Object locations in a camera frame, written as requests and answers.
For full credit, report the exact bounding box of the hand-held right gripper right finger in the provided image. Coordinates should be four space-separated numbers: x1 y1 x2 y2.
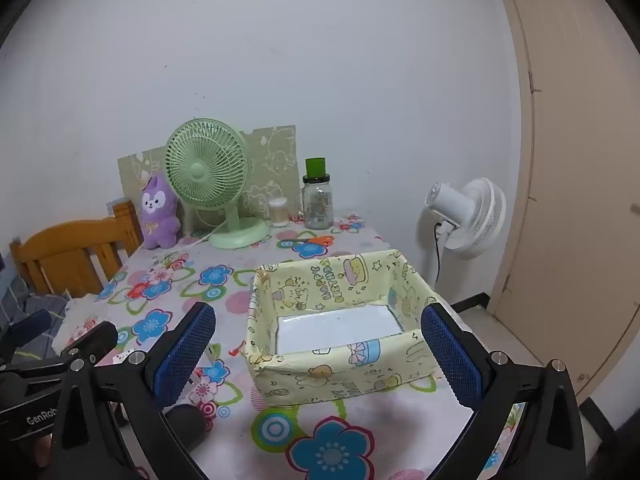
420 302 587 480

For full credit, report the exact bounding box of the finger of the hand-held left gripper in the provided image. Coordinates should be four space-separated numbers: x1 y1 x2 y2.
0 310 53 361
15 321 119 376

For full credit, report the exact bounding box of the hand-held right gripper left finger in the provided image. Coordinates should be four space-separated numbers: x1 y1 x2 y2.
50 301 217 480

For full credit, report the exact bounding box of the black fuzzy object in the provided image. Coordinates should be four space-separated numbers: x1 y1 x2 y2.
166 402 207 453

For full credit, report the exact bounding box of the yellow cartoon print box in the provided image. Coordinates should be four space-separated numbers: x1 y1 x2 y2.
243 249 441 405

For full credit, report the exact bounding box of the blue plaid cloth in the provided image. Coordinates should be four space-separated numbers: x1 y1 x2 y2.
0 275 71 361

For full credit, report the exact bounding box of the floral tablecloth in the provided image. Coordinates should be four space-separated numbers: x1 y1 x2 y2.
52 212 526 480

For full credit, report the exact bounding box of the wooden chair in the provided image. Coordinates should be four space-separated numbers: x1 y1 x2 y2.
9 200 145 298

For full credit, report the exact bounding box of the purple plush toy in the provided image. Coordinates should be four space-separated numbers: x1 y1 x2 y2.
139 172 181 250

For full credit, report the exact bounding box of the white standing fan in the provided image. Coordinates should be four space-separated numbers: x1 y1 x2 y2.
424 177 507 291

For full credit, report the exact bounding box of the clear cotton swab container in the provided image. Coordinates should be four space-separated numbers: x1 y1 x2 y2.
268 196 290 227

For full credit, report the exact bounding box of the green desk fan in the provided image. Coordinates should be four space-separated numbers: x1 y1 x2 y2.
165 119 271 250

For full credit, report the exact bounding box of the beige door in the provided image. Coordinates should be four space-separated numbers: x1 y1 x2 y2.
487 0 640 406

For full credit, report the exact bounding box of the glass jar with green lid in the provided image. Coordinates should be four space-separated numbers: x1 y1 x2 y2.
301 157 335 231

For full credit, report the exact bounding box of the black power cable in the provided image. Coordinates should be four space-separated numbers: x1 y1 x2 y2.
432 220 443 286

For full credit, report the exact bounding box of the white fan cord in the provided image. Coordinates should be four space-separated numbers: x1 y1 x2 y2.
172 227 223 250

